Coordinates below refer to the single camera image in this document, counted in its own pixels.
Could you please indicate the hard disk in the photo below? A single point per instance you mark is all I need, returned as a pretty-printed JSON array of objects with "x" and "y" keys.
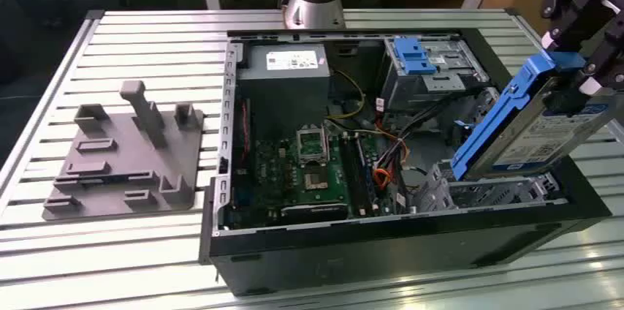
[{"x": 536, "y": 142}]

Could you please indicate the metal disk bay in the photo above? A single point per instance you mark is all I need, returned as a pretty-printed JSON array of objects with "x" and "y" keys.
[{"x": 487, "y": 193}]

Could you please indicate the blue RAM slot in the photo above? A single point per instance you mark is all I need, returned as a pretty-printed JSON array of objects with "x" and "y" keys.
[{"x": 367, "y": 174}]

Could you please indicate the black RAM slot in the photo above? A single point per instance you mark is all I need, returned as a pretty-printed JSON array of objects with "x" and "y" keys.
[{"x": 352, "y": 174}]

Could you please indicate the silver drive cage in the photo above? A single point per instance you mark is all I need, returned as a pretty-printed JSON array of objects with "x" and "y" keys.
[{"x": 439, "y": 83}]

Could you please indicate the blue drive latch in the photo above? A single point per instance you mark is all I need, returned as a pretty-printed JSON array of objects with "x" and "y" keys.
[{"x": 412, "y": 57}]

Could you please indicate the CPU socket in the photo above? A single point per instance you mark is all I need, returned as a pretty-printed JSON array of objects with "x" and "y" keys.
[{"x": 316, "y": 178}]

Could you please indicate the grey power supply unit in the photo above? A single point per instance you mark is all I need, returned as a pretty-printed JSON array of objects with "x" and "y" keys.
[{"x": 283, "y": 94}]

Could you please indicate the black PC case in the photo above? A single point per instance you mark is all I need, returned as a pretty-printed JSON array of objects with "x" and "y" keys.
[{"x": 366, "y": 255}]

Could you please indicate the black graphics card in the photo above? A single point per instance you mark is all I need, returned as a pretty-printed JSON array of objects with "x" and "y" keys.
[{"x": 314, "y": 211}]

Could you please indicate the green motherboard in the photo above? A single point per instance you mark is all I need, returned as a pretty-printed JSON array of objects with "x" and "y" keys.
[{"x": 272, "y": 178}]

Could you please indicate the grey parts rack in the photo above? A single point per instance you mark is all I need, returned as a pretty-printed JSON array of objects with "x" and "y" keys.
[{"x": 122, "y": 163}]

